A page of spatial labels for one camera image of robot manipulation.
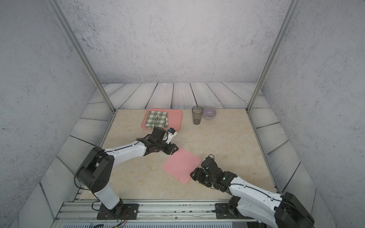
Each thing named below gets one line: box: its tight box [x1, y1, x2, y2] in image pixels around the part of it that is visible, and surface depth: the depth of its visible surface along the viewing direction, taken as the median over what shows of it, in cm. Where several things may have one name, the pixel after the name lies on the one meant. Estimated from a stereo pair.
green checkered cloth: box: [144, 110, 169, 129], surface depth 117 cm
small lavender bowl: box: [202, 106, 217, 120], surface depth 113 cm
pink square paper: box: [161, 147, 202, 184], surface depth 93 cm
